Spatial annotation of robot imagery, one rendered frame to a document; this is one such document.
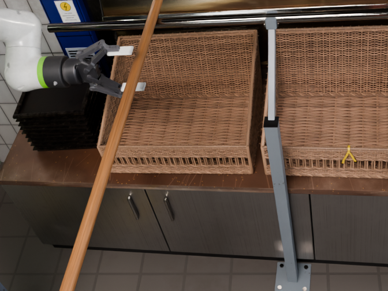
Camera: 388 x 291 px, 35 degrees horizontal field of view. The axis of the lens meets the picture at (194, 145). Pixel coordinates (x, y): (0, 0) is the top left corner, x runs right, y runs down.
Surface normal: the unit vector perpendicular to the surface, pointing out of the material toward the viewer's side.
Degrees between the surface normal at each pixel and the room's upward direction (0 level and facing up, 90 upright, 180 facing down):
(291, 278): 90
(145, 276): 0
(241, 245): 90
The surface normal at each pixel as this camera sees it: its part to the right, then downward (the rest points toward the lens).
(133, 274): -0.19, -0.65
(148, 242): -0.18, 0.76
